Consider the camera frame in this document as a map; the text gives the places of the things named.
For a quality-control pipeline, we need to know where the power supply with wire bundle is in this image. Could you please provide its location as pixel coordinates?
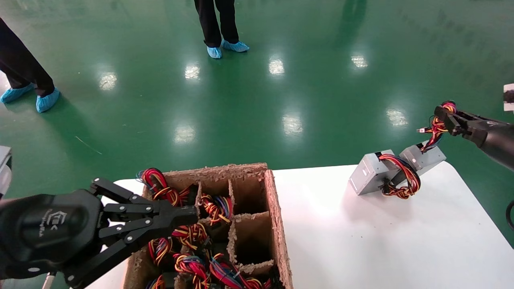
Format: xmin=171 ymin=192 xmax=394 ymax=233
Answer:
xmin=349 ymin=149 xmax=421 ymax=200
xmin=147 ymin=237 xmax=174 ymax=266
xmin=137 ymin=167 xmax=192 ymax=207
xmin=400 ymin=100 xmax=457 ymax=174
xmin=145 ymin=274 xmax=177 ymax=289

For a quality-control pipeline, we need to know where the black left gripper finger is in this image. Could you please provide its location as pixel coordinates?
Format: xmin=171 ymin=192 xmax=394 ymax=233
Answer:
xmin=90 ymin=179 xmax=198 ymax=222
xmin=63 ymin=217 xmax=198 ymax=289

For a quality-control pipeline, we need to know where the wire harness bundle top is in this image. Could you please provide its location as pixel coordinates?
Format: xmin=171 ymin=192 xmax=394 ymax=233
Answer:
xmin=200 ymin=194 xmax=234 ymax=226

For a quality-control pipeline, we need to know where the wire harness bundle lower left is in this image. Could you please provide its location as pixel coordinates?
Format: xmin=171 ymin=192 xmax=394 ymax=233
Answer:
xmin=209 ymin=253 xmax=274 ymax=289

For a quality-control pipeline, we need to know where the person in black trousers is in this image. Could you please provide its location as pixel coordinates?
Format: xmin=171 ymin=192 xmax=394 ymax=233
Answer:
xmin=194 ymin=0 xmax=250 ymax=59
xmin=0 ymin=17 xmax=61 ymax=114

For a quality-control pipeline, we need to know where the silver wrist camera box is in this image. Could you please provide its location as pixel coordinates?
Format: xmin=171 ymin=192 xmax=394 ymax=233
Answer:
xmin=503 ymin=83 xmax=514 ymax=112
xmin=0 ymin=146 xmax=13 ymax=199

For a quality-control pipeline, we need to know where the wire harness bundle upper left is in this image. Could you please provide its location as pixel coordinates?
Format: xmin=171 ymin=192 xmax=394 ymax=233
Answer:
xmin=172 ymin=223 xmax=209 ymax=250

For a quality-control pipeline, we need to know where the wire harness bundle left edge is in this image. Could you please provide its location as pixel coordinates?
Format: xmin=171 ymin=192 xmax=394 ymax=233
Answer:
xmin=173 ymin=253 xmax=210 ymax=289

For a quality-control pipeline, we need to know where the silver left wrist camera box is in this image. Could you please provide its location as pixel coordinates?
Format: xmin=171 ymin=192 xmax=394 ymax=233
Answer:
xmin=0 ymin=146 xmax=13 ymax=199

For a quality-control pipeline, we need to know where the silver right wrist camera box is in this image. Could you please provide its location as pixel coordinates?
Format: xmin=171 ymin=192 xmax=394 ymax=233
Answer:
xmin=503 ymin=83 xmax=514 ymax=112

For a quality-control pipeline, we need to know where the brown cardboard divider box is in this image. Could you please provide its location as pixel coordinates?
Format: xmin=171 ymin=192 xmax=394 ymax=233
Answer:
xmin=122 ymin=163 xmax=294 ymax=289

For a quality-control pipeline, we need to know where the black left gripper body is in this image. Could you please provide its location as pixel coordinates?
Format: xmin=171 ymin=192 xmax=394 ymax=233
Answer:
xmin=0 ymin=189 xmax=106 ymax=281

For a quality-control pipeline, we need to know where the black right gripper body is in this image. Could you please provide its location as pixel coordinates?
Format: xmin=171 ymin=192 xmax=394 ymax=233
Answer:
xmin=477 ymin=120 xmax=514 ymax=170

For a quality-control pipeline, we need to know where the wire harness bundle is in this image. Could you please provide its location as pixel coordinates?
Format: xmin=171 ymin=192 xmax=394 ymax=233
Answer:
xmin=200 ymin=194 xmax=234 ymax=226
xmin=209 ymin=253 xmax=274 ymax=289
xmin=172 ymin=223 xmax=209 ymax=250

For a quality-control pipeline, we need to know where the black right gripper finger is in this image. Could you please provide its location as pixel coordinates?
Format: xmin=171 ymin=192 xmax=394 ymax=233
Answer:
xmin=437 ymin=116 xmax=481 ymax=139
xmin=435 ymin=105 xmax=499 ymax=126

